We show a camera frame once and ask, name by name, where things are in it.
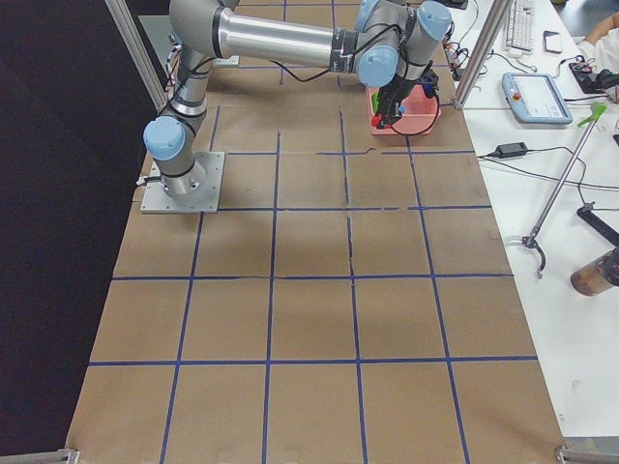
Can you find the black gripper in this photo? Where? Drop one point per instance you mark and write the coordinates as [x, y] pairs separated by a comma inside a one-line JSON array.
[[391, 96]]

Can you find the red toy block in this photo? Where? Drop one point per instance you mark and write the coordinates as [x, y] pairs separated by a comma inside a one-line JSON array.
[[379, 122]]

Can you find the green toy block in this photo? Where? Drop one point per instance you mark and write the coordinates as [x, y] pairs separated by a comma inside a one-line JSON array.
[[374, 102]]

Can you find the pink plastic box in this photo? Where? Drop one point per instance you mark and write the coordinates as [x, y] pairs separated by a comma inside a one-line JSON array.
[[418, 113]]

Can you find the black power adapter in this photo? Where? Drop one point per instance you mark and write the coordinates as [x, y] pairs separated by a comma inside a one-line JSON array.
[[511, 150]]

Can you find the left teach pendant tablet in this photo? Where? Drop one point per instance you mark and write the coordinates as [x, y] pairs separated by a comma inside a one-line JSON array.
[[535, 99]]

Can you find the white keyboard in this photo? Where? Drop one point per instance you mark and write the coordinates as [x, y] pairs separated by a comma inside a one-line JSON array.
[[519, 26]]

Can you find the black smartphone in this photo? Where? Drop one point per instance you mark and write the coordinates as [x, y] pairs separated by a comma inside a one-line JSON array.
[[552, 42]]

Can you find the brown bottle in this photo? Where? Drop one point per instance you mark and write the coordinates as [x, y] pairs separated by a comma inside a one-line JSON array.
[[597, 276]]

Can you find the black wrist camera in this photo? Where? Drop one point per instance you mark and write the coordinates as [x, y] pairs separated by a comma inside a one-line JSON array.
[[429, 81]]

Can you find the aluminium frame post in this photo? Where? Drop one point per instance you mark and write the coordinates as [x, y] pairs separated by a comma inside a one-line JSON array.
[[490, 30]]

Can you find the green handled reach grabber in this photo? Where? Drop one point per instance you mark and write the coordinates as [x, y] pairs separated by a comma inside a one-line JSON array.
[[530, 241]]

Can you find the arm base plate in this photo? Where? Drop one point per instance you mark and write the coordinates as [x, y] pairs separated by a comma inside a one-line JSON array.
[[199, 191]]

